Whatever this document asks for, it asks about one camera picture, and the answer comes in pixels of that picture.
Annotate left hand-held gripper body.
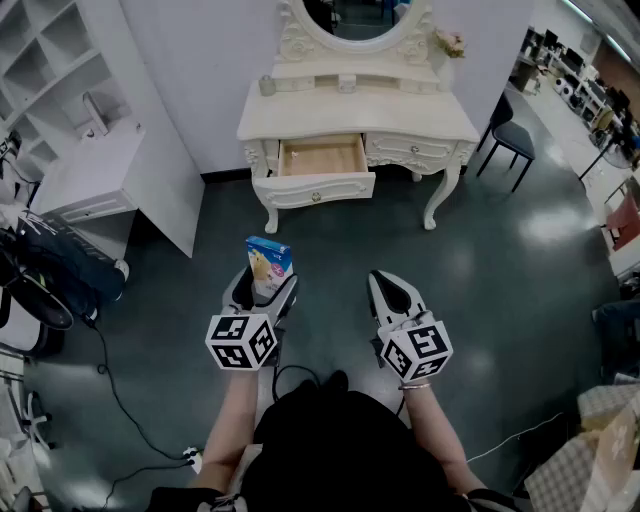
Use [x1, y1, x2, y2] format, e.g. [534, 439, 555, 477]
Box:
[204, 302, 288, 373]

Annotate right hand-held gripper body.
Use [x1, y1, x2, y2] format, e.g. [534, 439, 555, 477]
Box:
[369, 308, 454, 384]

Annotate blue snack box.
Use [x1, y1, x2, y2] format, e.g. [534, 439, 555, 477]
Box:
[244, 235, 294, 306]

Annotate wooden drawer with cream front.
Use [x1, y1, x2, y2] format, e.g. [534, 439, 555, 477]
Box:
[252, 132, 377, 210]

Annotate person's left forearm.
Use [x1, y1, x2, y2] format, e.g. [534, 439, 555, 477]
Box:
[191, 368, 262, 497]

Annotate person's right forearm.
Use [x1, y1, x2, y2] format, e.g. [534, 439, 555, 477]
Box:
[398, 380, 489, 497]

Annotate person's black shoe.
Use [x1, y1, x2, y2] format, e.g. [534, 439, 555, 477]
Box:
[325, 369, 350, 397]

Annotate person's black clothing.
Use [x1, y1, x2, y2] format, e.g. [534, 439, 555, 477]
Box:
[148, 379, 521, 512]

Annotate white power strip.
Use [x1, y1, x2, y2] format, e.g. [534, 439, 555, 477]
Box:
[181, 445, 205, 475]

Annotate dark chair with black legs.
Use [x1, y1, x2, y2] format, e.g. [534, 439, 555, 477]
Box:
[475, 91, 537, 194]

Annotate cream carved dressing table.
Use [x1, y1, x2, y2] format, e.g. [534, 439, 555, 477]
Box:
[235, 0, 482, 235]

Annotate white shelf cabinet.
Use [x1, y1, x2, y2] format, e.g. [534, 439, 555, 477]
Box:
[0, 0, 207, 260]

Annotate checked cloth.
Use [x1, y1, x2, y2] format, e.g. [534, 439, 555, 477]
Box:
[522, 382, 640, 512]

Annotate office chair base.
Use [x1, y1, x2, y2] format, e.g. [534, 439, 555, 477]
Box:
[18, 389, 57, 451]

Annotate white appliance with black trim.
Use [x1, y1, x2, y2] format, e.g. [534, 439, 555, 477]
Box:
[0, 292, 49, 357]

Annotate small device on shelf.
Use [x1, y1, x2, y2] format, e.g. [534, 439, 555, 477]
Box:
[73, 91, 112, 145]

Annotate red chair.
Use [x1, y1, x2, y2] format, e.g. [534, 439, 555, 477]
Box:
[601, 175, 640, 254]

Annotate standing fan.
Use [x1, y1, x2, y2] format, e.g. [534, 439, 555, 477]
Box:
[578, 127, 640, 182]

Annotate white vase with flowers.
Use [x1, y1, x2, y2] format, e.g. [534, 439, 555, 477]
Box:
[431, 27, 467, 92]

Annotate desks with monitors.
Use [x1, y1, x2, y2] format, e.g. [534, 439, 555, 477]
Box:
[516, 25, 640, 132]

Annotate oval mirror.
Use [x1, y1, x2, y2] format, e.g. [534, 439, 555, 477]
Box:
[301, 0, 424, 42]

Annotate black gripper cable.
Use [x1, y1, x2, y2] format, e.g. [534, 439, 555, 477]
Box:
[271, 349, 322, 402]

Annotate thin white cable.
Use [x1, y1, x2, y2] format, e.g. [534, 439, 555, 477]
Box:
[464, 411, 566, 464]

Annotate long black floor cable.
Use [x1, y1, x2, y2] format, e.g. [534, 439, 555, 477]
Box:
[79, 312, 202, 512]

